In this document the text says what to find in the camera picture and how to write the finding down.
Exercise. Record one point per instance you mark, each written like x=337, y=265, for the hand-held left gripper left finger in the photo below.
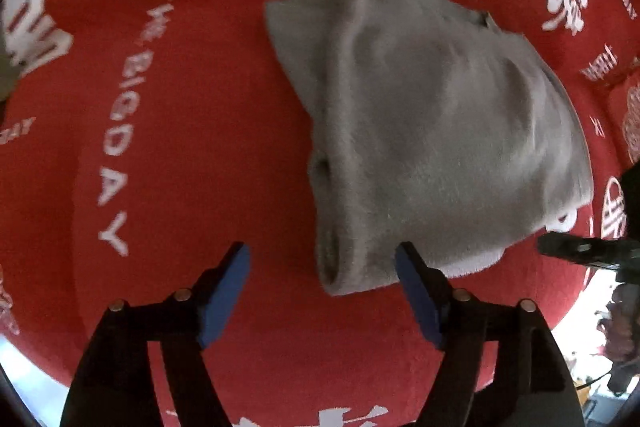
x=224, y=297

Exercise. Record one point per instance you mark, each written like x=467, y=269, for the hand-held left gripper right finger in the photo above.
x=419, y=297

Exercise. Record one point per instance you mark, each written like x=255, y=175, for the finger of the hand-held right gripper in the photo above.
x=631, y=202
x=582, y=249

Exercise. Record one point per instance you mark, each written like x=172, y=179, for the grey sweater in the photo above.
x=430, y=132

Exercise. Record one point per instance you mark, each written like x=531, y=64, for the red printed blanket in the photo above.
x=200, y=107

